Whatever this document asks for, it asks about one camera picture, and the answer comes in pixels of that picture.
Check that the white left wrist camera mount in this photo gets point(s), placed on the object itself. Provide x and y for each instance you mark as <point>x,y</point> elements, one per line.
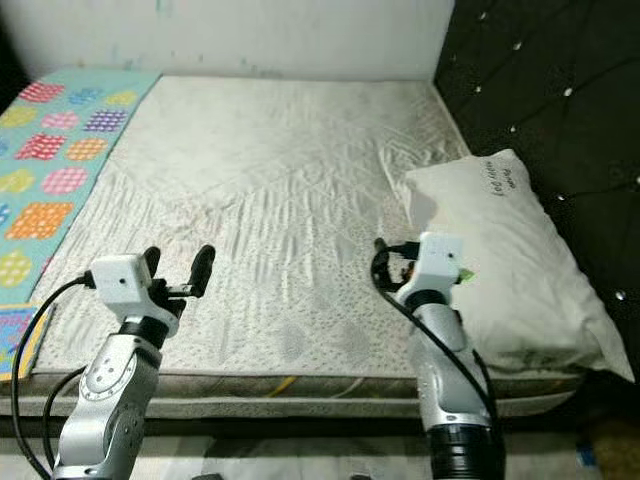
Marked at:
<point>120,285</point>

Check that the dark tufted headboard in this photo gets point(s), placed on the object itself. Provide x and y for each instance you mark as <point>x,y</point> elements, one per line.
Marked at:
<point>560,60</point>

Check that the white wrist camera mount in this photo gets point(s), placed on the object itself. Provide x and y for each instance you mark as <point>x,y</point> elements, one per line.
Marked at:
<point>120,285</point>
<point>438,260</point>

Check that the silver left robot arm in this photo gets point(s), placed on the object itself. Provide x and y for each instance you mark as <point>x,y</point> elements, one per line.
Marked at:
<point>105,400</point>

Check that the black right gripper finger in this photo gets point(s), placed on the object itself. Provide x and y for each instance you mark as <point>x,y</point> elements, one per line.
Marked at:
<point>380,262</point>

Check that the grey quilted mattress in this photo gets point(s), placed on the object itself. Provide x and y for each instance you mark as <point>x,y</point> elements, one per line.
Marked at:
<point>260,180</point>

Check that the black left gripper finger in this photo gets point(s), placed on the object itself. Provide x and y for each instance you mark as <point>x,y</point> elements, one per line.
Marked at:
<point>152,260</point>
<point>203,270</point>

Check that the cream pillow with green tree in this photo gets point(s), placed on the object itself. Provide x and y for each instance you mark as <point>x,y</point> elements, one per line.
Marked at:
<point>530,260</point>

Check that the teal blanket with colourful shapes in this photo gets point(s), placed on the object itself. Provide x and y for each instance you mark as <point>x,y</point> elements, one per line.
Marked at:
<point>90,200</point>

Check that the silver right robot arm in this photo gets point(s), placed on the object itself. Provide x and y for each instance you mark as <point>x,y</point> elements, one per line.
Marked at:
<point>445,370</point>

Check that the blue yellow children's book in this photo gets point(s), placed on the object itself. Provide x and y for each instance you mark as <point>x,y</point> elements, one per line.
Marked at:
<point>20,340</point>

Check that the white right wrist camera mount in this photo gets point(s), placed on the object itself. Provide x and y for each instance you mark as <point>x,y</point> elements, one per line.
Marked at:
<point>438,260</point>

